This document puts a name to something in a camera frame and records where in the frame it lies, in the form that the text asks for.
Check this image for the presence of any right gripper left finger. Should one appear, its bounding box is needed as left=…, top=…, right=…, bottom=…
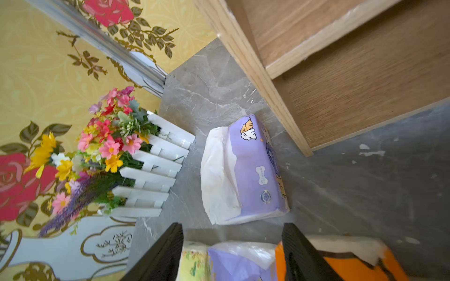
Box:
left=122, top=222, right=184, bottom=281

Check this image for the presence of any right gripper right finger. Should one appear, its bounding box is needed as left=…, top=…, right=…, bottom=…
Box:
left=281, top=223, right=342, bottom=281

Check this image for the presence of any pale yellow tissue pack bottom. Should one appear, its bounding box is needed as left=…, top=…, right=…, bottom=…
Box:
left=176, top=241, right=210, bottom=281

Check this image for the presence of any orange tissue pack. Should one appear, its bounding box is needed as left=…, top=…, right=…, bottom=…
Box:
left=275, top=235, right=409, bottom=281

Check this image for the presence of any white purple tissue pack bottom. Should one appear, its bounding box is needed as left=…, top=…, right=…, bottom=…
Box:
left=200, top=114, right=290, bottom=226

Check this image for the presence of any wooden three-tier shelf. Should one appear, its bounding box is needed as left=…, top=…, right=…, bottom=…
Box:
left=195, top=1, right=450, bottom=157

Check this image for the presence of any colourful flower bouquet planter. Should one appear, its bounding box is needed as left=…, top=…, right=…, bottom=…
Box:
left=28, top=87, right=194, bottom=237

